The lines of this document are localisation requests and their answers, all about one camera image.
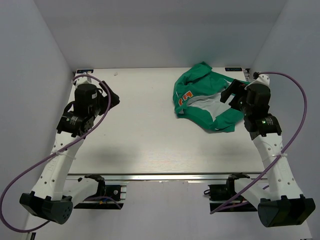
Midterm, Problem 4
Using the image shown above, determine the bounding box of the green zip-up jacket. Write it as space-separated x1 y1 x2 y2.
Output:
172 62 244 133

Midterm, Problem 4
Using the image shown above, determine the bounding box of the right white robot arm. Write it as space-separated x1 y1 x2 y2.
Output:
220 79 316 228

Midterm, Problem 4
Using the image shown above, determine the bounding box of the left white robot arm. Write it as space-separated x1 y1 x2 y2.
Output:
19 80 120 225

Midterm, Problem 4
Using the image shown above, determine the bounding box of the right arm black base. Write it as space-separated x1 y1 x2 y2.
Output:
203 173 257 213

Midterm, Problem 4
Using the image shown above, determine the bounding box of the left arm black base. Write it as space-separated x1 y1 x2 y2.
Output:
74 174 126 210

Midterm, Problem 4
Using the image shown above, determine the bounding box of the right blue corner label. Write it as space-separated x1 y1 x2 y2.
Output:
224 67 243 72

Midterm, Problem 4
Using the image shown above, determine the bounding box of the blue corner label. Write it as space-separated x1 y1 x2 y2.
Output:
224 67 243 72
75 69 94 75

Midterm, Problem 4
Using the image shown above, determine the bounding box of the left blue corner label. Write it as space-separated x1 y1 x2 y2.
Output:
75 69 94 75

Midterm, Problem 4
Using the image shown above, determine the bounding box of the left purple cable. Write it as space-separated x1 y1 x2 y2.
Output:
0 74 112 233

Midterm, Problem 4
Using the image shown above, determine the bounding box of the purple cable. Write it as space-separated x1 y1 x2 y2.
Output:
209 70 308 215
0 74 112 233

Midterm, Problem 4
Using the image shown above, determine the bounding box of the aluminium table right rail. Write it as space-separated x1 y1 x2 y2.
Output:
243 68 251 82

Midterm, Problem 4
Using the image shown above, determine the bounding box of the aluminium table rail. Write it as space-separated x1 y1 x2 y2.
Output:
66 172 270 183
243 68 251 82

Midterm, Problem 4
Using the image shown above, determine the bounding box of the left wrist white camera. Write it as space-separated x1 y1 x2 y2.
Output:
72 75 92 88

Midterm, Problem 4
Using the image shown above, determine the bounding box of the wrist white camera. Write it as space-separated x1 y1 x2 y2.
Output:
245 72 270 89
72 75 92 88

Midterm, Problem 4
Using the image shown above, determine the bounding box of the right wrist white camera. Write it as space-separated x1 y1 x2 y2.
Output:
245 72 270 89

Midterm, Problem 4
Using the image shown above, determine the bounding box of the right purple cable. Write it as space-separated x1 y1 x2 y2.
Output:
209 70 308 215

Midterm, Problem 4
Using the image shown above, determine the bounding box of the aluminium table front rail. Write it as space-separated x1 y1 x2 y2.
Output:
66 172 270 183

